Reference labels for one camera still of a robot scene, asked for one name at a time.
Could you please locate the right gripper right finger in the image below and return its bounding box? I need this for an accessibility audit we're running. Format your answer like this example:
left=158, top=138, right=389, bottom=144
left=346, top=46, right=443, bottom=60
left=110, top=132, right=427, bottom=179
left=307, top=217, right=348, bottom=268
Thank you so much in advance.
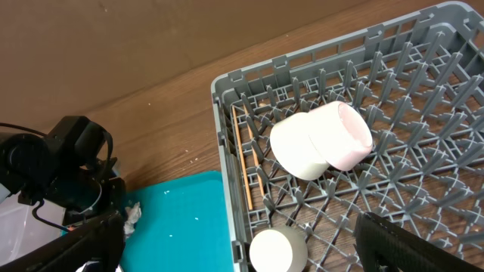
left=355, top=212, right=483, bottom=272

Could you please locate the white bowl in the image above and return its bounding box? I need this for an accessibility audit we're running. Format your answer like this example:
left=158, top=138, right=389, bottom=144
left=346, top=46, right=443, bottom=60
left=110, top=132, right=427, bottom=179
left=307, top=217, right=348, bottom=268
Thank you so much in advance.
left=309, top=101, right=373, bottom=171
left=270, top=113, right=330, bottom=181

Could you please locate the teal plastic tray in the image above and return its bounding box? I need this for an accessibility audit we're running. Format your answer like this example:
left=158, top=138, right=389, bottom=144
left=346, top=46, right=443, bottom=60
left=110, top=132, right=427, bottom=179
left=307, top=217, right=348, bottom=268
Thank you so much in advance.
left=120, top=171, right=234, bottom=272

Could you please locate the white tissue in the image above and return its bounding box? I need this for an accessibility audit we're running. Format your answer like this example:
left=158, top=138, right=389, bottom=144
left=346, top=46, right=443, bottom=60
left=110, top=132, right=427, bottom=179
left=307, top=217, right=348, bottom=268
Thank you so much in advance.
left=123, top=202, right=142, bottom=238

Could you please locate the wooden chopstick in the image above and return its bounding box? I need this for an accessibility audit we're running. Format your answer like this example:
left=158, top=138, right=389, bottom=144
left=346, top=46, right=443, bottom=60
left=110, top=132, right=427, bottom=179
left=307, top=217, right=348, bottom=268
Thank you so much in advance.
left=231, top=105, right=253, bottom=211
left=244, top=105, right=265, bottom=198

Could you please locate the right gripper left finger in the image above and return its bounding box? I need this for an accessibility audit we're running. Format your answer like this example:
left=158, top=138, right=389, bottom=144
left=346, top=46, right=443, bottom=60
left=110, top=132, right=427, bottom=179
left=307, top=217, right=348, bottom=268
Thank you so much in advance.
left=1, top=210, right=126, bottom=272

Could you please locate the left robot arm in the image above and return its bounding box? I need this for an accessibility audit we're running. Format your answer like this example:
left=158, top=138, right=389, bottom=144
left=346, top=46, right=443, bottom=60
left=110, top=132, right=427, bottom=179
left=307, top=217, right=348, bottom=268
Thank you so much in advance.
left=1, top=116, right=126, bottom=231

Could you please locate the grey dishwasher rack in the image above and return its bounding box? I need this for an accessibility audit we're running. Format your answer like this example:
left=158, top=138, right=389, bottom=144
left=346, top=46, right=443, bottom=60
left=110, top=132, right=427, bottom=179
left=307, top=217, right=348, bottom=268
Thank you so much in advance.
left=211, top=2, right=483, bottom=271

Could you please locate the clear plastic bin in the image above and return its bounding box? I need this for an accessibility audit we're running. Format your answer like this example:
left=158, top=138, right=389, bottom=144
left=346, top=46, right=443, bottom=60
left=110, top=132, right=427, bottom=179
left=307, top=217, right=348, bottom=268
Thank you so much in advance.
left=0, top=185, right=61, bottom=265

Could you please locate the white cup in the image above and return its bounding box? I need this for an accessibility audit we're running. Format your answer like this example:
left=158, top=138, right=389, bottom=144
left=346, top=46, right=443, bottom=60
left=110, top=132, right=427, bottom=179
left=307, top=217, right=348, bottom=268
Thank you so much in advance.
left=249, top=226, right=308, bottom=272

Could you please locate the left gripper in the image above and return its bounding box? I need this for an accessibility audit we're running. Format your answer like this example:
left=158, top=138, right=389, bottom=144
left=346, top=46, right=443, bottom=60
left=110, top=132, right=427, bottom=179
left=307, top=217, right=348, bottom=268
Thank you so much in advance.
left=45, top=165, right=126, bottom=230

